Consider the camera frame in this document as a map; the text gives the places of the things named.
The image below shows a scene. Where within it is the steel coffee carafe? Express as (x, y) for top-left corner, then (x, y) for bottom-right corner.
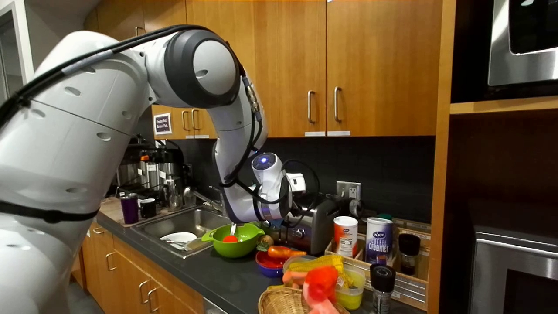
(166, 182), (183, 212)

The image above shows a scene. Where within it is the stainless steel sink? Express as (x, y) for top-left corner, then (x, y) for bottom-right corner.
(135, 210), (231, 259)

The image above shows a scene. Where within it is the yellow plastic container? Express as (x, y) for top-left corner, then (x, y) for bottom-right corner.
(283, 255), (358, 308)

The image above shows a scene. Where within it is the purple tumbler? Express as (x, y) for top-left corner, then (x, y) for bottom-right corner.
(121, 194), (138, 224)

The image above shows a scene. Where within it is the purple brew sign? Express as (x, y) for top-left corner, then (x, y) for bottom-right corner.
(152, 114), (173, 137)

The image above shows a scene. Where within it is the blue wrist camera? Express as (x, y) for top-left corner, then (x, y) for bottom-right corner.
(269, 219), (285, 229)

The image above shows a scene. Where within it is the blue bowl with red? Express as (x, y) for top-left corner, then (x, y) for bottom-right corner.
(255, 252), (285, 278)

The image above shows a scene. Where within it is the green mixing bowl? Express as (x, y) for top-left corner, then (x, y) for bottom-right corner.
(203, 224), (265, 259)

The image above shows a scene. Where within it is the upper microwave oven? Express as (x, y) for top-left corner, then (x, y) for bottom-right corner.
(489, 0), (558, 86)

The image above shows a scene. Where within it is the built-in microwave oven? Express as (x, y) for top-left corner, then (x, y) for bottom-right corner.
(469, 229), (558, 314)

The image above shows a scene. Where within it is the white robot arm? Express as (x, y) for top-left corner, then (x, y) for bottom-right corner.
(0, 25), (292, 314)

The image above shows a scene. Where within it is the black pepper grinder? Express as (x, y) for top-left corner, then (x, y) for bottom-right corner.
(370, 266), (396, 314)

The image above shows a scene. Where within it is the wicker basket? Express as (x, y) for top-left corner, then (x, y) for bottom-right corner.
(258, 287), (349, 314)

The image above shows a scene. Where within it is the silver four-slot toaster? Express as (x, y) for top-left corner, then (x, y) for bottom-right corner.
(271, 194), (346, 255)

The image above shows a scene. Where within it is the wooden condiment tray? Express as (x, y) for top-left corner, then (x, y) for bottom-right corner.
(340, 219), (431, 311)

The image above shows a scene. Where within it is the black mug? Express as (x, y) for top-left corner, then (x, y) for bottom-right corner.
(140, 198), (157, 219)

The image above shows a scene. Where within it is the white blue canister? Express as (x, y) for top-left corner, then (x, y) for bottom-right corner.
(367, 217), (393, 266)

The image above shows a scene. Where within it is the white plate in sink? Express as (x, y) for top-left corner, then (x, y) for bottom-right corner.
(161, 233), (197, 247)

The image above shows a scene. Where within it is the orange toy carrot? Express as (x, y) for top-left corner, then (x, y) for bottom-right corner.
(267, 247), (307, 261)

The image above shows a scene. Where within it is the white orange canister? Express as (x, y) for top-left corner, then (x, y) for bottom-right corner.
(333, 217), (358, 259)

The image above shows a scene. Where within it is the wall power outlet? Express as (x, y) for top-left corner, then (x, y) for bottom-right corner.
(337, 180), (361, 217)

